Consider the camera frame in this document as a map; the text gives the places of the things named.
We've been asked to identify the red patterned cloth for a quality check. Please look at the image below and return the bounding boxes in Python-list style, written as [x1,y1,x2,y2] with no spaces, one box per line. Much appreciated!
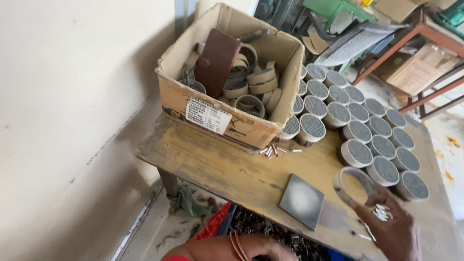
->
[186,202,232,243]

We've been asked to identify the copper bangle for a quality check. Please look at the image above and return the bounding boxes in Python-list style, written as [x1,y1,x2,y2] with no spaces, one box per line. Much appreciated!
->
[229,231,244,261]
[234,230,251,261]

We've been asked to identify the handful of small white sticks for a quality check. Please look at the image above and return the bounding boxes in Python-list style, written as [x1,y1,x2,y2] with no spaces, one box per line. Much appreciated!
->
[373,204,394,222]

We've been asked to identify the green metal bench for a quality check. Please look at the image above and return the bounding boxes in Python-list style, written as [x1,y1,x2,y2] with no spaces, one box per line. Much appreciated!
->
[303,0,379,32]

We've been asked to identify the white woven sheet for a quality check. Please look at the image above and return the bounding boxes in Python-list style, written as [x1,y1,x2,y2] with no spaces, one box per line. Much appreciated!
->
[315,21,409,68]

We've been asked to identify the grey metal handle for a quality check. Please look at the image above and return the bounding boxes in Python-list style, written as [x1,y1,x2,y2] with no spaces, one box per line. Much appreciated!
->
[239,28,270,43]

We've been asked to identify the rusty metal rack with cartons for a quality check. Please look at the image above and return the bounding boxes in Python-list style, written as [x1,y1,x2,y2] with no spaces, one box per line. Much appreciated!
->
[351,9,464,122]

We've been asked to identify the green cloth rag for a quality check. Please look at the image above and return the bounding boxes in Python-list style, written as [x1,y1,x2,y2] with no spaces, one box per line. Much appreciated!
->
[167,182,213,218]

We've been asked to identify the open cardboard box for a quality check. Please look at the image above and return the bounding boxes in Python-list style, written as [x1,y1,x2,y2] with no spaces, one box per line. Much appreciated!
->
[155,2,306,154]

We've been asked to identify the brown wooden board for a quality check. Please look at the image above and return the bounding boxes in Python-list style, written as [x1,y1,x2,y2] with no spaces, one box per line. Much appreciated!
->
[195,28,243,99]

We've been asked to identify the small pile of loose sticks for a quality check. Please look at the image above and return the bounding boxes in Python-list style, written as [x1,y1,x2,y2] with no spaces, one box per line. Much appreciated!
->
[259,144,302,159]

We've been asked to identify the person's left hand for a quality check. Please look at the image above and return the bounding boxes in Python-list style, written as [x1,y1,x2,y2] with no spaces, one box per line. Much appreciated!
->
[249,233,299,261]

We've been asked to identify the worn yellow wooden table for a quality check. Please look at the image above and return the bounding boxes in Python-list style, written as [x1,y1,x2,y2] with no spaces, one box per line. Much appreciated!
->
[135,109,464,261]

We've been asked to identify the scattered white sticks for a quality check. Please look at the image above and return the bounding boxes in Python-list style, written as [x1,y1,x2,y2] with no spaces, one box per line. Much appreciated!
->
[350,218,377,243]

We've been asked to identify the person's right hand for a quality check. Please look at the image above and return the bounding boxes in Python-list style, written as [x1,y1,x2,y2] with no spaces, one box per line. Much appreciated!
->
[348,184,423,261]

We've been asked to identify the dark grey square tile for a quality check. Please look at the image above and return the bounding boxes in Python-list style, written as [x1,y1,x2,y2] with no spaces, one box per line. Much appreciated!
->
[278,173,326,231]

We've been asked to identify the heap of empty cardboard rings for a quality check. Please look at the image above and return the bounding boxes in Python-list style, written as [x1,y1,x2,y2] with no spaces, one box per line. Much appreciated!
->
[179,41,283,119]

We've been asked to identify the group of stick-filled rings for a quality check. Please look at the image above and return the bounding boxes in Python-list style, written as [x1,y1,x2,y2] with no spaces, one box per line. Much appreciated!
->
[277,63,430,203]

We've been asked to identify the cardboard ring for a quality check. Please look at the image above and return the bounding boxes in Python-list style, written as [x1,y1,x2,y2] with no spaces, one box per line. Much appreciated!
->
[332,166,378,207]

